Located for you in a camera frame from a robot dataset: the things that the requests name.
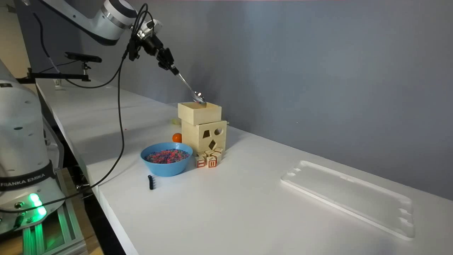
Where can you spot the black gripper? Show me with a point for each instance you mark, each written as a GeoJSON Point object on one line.
{"type": "Point", "coordinates": [160, 52]}

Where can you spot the metal spoon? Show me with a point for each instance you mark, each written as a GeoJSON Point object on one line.
{"type": "Point", "coordinates": [192, 89]}

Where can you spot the small plain wooden box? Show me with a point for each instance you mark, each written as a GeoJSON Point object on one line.
{"type": "Point", "coordinates": [199, 113]}

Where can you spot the wooden shape sorter box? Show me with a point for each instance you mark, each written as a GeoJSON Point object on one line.
{"type": "Point", "coordinates": [204, 136]}

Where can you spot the colourful cereal in bowl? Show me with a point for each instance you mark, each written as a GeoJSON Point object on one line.
{"type": "Point", "coordinates": [166, 156]}

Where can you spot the blue bowl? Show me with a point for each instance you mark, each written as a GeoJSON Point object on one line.
{"type": "Point", "coordinates": [166, 169]}

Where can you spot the orange ball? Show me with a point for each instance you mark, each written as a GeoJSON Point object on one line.
{"type": "Point", "coordinates": [177, 137]}

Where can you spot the wooden letter block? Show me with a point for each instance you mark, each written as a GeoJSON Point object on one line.
{"type": "Point", "coordinates": [211, 160]}
{"type": "Point", "coordinates": [202, 162]}

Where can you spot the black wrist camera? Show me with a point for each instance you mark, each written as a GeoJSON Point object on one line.
{"type": "Point", "coordinates": [144, 30]}

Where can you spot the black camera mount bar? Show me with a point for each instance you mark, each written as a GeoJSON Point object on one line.
{"type": "Point", "coordinates": [83, 57]}

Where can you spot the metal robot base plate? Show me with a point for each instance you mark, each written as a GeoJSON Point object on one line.
{"type": "Point", "coordinates": [57, 235]}

